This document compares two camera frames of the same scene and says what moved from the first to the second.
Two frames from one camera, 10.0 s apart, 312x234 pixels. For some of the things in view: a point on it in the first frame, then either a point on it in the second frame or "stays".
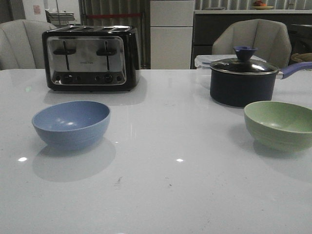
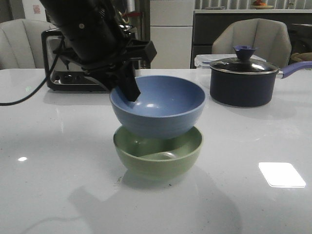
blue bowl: [72, 125] -> [166, 107]
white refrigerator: [171, 26] stays
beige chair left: [21, 44] stays
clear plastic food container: [204, 62] stays
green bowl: [279, 126] -> [158, 157]
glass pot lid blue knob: [243, 64] stays
